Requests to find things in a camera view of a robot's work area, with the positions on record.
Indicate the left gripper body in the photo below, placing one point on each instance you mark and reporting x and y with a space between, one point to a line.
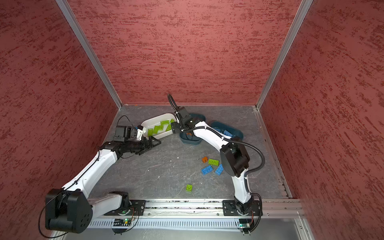
136 146

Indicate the circuit board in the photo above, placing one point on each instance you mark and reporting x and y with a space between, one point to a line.
121 223
246 223

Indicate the left circuit board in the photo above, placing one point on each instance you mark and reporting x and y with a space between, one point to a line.
121 223

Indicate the left frame post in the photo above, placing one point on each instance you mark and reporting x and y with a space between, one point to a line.
79 33

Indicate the teal container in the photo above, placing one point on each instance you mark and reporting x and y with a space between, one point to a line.
188 138
235 132

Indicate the small green lego bottom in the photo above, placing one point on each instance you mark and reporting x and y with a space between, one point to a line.
189 188

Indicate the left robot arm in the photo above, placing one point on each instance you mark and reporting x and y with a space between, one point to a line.
70 210

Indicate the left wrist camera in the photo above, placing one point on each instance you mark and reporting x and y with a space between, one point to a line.
140 131

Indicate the aluminium rail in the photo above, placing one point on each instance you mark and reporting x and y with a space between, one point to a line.
205 208

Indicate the frame post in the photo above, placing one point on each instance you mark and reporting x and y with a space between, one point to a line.
79 33
290 37

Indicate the right frame post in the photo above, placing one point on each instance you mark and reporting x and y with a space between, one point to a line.
290 37

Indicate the right teal container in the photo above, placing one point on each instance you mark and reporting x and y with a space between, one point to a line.
235 132

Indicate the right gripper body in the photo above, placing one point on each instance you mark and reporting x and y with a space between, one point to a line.
178 127

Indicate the right circuit board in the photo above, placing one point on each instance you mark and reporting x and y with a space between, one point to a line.
246 223

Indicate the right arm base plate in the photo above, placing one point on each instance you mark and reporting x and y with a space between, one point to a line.
236 208

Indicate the middle teal container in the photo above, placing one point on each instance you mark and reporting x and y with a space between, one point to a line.
188 138

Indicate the white container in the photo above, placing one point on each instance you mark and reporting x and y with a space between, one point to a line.
156 121

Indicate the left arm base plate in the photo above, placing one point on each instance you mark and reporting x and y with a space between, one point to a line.
132 207

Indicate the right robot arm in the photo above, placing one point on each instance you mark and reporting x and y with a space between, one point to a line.
234 157

